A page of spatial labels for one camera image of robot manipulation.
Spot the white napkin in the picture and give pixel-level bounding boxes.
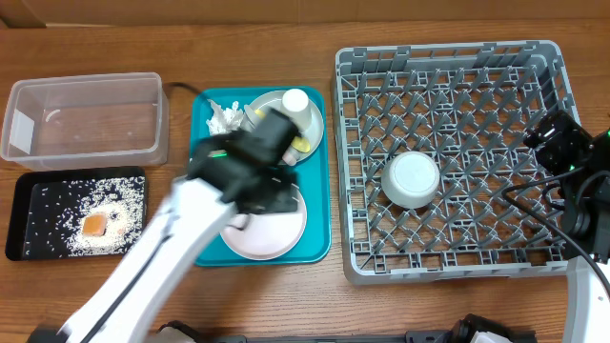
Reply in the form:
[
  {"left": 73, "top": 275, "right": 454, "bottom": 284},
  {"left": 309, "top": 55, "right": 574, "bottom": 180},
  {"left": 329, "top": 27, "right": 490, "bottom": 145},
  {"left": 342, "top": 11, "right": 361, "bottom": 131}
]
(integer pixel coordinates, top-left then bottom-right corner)
[{"left": 206, "top": 99, "right": 245, "bottom": 136}]

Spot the grey bowl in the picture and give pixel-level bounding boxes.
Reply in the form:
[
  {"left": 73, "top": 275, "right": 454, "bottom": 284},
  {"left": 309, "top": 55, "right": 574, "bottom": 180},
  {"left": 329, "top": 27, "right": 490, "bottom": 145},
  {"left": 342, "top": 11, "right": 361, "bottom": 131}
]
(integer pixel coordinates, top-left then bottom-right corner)
[{"left": 381, "top": 151, "right": 440, "bottom": 209}]

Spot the grey small plate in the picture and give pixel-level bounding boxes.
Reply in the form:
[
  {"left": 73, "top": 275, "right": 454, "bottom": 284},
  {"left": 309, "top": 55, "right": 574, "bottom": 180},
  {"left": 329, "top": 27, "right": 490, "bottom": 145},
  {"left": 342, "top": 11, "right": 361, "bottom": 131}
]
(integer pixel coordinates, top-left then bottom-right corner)
[{"left": 242, "top": 91, "right": 324, "bottom": 164}]

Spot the white plastic knife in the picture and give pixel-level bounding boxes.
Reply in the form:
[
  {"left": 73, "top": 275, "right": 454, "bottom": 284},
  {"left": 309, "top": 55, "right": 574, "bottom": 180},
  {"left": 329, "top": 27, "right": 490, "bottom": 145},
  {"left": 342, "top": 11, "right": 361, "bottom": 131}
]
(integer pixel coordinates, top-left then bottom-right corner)
[{"left": 244, "top": 105, "right": 299, "bottom": 166}]

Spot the orange food cube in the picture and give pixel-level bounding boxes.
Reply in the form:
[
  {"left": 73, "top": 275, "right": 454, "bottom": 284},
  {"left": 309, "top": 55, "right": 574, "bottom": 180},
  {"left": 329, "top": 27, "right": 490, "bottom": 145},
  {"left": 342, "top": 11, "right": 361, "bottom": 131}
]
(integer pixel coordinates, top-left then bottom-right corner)
[{"left": 82, "top": 212, "right": 108, "bottom": 236}]

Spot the white large plate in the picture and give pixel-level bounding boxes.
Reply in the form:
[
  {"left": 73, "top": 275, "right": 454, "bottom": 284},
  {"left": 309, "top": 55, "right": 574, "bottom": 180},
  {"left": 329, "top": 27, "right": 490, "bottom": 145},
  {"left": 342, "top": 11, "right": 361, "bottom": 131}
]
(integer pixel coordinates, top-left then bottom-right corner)
[{"left": 220, "top": 186, "right": 307, "bottom": 261}]

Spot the black plastic tray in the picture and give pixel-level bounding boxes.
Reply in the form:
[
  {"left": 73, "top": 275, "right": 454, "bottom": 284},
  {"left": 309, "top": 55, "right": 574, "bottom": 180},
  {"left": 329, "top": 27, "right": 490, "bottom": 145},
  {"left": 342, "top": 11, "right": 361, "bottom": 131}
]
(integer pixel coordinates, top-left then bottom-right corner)
[{"left": 5, "top": 167, "right": 148, "bottom": 261}]

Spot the grey dishwasher rack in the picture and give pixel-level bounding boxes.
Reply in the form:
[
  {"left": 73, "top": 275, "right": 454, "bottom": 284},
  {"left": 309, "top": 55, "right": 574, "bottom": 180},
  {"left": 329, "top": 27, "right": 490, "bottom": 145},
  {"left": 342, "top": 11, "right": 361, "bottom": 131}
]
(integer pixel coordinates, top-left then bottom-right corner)
[{"left": 334, "top": 40, "right": 584, "bottom": 285}]

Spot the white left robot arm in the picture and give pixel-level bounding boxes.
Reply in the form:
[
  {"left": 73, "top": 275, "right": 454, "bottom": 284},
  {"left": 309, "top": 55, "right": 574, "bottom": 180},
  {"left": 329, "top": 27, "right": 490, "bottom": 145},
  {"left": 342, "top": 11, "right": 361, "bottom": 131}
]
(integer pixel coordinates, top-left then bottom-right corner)
[{"left": 29, "top": 110, "right": 299, "bottom": 342}]

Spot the teal serving tray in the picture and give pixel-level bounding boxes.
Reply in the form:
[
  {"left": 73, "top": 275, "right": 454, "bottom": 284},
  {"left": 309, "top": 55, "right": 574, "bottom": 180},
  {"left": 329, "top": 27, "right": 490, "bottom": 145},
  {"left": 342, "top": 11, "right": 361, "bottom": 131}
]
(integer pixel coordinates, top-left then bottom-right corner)
[{"left": 190, "top": 86, "right": 332, "bottom": 267}]

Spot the clear plastic bin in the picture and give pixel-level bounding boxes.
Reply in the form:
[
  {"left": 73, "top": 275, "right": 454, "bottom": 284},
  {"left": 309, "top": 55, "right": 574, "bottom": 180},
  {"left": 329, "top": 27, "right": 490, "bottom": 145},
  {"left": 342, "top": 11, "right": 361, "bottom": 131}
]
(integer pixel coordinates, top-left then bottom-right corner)
[{"left": 1, "top": 72, "right": 169, "bottom": 171}]

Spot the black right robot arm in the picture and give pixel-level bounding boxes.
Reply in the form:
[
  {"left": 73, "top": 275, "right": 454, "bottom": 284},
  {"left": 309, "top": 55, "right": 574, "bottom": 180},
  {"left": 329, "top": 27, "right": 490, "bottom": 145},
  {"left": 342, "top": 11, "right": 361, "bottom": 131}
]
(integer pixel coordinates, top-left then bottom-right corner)
[{"left": 524, "top": 111, "right": 609, "bottom": 342}]

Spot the spilled white rice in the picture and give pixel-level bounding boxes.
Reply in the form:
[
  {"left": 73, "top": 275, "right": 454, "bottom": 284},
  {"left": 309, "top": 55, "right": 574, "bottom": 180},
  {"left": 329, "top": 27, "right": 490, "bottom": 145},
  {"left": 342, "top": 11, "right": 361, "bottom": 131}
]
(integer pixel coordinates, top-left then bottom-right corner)
[{"left": 23, "top": 176, "right": 146, "bottom": 258}]

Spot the white plastic cup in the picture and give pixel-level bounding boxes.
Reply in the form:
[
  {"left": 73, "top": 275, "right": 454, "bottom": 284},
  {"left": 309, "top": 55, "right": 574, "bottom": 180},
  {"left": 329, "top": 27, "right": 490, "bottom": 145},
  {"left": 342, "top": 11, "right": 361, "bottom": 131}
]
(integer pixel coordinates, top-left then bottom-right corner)
[{"left": 280, "top": 89, "right": 312, "bottom": 131}]

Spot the yellow plastic spoon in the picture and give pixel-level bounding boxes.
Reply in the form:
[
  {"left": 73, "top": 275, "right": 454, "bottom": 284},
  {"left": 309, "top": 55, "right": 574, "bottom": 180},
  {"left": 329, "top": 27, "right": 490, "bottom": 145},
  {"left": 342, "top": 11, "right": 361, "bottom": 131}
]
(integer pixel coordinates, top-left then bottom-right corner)
[{"left": 254, "top": 109, "right": 312, "bottom": 153}]

